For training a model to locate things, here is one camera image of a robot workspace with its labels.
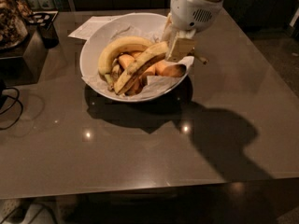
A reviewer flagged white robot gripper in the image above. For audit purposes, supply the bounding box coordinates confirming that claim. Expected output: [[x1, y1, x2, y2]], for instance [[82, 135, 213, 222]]
[[161, 0, 223, 62]]

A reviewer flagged long spotted banana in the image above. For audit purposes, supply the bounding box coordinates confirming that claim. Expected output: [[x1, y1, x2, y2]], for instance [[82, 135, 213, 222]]
[[113, 40, 209, 95]]

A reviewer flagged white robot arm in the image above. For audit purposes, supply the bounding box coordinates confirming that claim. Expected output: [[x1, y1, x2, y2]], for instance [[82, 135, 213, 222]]
[[162, 0, 223, 62]]

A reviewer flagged small orange banana right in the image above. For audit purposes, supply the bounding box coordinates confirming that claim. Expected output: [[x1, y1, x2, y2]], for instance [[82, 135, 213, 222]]
[[155, 61, 186, 77]]

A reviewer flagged large yellow banana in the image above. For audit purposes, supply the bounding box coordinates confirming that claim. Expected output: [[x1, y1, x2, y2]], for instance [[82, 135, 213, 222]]
[[98, 36, 152, 76]]

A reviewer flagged white paper bowl liner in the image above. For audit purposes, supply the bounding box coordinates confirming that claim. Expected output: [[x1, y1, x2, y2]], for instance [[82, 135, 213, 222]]
[[82, 23, 195, 101]]

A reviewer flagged small orange banana upper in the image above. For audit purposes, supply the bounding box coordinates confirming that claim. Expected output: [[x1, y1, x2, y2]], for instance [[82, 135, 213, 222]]
[[118, 54, 135, 69]]

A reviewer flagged white ceramic bowl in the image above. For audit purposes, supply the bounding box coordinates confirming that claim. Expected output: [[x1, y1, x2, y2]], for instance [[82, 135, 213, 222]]
[[78, 12, 194, 103]]

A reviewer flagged white paper sheet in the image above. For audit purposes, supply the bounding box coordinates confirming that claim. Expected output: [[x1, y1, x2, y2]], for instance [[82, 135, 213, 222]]
[[69, 16, 118, 40]]

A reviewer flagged black cup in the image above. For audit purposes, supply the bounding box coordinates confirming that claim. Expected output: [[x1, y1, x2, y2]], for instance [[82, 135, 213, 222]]
[[38, 22, 59, 49]]

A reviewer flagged patterned tray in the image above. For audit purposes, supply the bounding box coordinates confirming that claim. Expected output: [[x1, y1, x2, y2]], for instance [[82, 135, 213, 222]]
[[27, 11, 58, 26]]

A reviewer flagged dark box stand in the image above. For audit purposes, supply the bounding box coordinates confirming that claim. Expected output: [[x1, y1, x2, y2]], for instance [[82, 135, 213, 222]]
[[0, 26, 48, 86]]

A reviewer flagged glass jar with snacks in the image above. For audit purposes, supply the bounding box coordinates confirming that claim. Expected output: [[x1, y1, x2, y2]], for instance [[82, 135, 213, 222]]
[[0, 0, 28, 50]]

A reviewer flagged black cable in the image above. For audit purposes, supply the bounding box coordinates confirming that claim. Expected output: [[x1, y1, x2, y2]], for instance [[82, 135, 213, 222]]
[[0, 79, 25, 131]]

